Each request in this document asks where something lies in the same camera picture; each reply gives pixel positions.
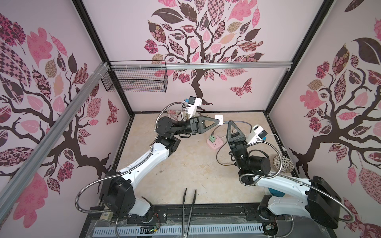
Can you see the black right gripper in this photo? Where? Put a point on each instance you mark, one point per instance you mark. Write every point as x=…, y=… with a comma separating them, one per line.
x=236, y=143

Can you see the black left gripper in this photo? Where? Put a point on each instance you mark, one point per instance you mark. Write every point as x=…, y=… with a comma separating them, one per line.
x=197, y=124

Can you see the green usb charger plug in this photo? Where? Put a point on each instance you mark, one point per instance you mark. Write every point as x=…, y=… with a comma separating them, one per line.
x=212, y=138

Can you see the small silver mp3 player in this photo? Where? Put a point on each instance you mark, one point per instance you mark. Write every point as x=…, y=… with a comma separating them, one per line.
x=220, y=119

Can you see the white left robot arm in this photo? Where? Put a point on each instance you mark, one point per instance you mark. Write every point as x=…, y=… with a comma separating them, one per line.
x=117, y=191

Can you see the pink power strip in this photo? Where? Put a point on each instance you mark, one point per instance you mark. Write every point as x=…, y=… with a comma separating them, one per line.
x=217, y=144

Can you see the floral rectangular tray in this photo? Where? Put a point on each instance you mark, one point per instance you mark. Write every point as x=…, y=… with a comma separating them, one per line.
x=174, y=114

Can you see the patterned round bowl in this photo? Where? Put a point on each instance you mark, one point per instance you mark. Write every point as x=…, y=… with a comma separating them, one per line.
x=284, y=163

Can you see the teal round lid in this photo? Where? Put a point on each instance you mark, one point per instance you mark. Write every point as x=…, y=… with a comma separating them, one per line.
x=276, y=193

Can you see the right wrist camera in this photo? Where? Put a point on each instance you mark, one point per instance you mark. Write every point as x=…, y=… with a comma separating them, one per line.
x=256, y=135

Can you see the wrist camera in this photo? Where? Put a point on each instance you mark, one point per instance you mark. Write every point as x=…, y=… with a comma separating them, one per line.
x=192, y=103
x=256, y=135

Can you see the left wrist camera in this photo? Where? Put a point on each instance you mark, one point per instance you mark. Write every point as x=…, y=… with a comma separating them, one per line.
x=192, y=103

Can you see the black wire basket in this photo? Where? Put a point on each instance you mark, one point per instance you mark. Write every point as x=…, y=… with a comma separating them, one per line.
x=136, y=76

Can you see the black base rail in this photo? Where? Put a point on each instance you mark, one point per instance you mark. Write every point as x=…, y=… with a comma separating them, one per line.
x=166, y=213

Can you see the white slotted cable duct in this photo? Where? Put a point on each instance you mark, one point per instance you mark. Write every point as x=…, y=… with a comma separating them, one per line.
x=175, y=231

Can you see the aluminium crossbar rail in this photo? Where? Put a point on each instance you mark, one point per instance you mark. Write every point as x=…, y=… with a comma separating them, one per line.
x=219, y=65

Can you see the aluminium side rail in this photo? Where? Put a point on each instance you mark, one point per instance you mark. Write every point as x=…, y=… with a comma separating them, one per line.
x=20, y=180

